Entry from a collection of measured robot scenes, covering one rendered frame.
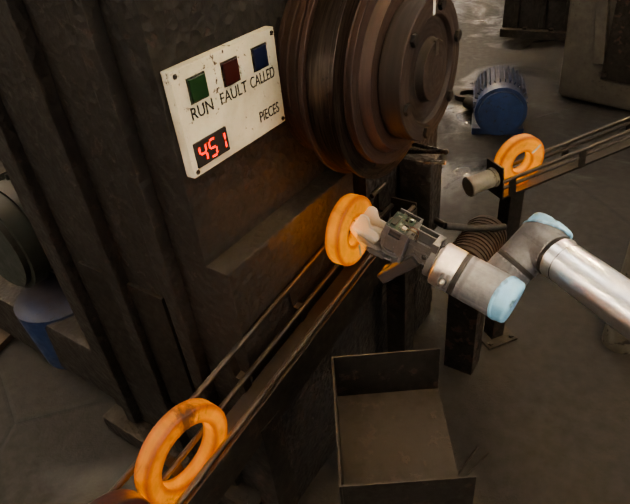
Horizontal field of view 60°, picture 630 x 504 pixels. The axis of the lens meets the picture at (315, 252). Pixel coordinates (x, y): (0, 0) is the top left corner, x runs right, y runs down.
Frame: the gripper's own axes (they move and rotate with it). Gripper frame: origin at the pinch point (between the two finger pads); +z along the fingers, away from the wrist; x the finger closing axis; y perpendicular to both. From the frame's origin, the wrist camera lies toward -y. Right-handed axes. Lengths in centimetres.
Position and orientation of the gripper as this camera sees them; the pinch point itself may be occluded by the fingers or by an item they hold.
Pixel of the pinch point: (350, 222)
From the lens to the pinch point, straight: 117.1
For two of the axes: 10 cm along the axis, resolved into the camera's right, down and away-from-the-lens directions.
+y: 1.4, -7.0, -7.0
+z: -8.2, -4.8, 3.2
